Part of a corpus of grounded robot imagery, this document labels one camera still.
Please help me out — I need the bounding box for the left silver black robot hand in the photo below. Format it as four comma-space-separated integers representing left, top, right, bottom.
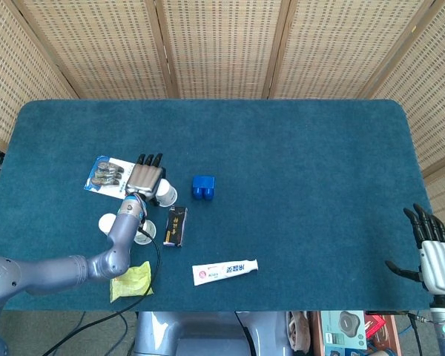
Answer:
125, 152, 167, 207

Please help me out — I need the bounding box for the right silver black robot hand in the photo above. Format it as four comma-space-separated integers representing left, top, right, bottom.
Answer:
384, 202, 445, 296

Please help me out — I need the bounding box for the white paper cup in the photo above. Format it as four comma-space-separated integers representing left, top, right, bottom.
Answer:
154, 177, 179, 206
98, 213, 116, 235
133, 220, 157, 245

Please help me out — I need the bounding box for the battery blister card pack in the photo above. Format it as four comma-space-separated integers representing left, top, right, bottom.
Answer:
83, 155, 135, 201

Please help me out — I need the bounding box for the small black carton box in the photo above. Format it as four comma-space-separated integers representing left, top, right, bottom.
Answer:
162, 205, 188, 248

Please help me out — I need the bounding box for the blue plastic block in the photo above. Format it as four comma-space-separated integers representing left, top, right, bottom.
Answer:
191, 175, 216, 202

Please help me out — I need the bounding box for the red product box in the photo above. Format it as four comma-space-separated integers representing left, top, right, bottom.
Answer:
365, 313, 386, 339

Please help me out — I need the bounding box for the yellow-green snack packet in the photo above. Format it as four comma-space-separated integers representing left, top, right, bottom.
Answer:
110, 260, 154, 303

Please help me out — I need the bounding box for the teal product box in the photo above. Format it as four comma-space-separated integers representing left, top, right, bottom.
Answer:
320, 310, 368, 352

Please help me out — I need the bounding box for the white toothpaste tube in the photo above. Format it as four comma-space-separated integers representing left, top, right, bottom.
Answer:
191, 258, 260, 286

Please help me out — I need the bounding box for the blue felt table mat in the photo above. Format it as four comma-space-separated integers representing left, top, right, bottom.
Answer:
0, 99, 445, 312

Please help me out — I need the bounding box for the woven bamboo folding screen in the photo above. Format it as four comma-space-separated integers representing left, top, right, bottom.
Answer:
0, 0, 445, 260

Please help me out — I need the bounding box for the brown crumpled bag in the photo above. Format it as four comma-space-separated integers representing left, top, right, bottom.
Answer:
287, 311, 313, 352

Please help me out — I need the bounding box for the grey-blue robot torso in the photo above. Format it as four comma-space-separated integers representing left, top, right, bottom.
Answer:
133, 311, 294, 356

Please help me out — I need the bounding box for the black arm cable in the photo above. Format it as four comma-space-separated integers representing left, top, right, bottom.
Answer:
40, 224, 162, 356

